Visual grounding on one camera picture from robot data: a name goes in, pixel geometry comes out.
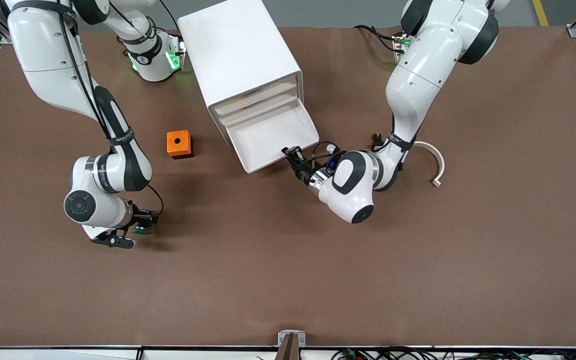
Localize orange button box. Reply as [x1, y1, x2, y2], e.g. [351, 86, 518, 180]
[166, 130, 193, 160]

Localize white semicircular pipe clamp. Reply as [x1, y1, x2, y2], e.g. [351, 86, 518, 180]
[413, 141, 445, 188]

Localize white table edge rail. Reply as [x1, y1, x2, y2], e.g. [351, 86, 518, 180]
[0, 344, 576, 360]

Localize black base cable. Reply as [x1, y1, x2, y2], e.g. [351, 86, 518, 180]
[354, 24, 400, 53]

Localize grey metal bracket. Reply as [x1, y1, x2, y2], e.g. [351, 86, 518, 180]
[277, 330, 307, 360]

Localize black cable bundle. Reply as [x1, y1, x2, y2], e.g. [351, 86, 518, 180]
[332, 346, 576, 360]

